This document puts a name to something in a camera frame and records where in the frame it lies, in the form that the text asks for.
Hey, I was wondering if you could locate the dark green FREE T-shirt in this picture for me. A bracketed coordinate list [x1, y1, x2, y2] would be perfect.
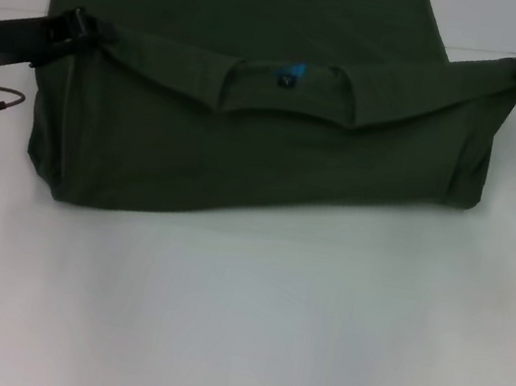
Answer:
[11, 0, 516, 282]

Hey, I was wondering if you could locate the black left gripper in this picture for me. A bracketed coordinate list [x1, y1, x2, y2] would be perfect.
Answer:
[0, 0, 124, 84]

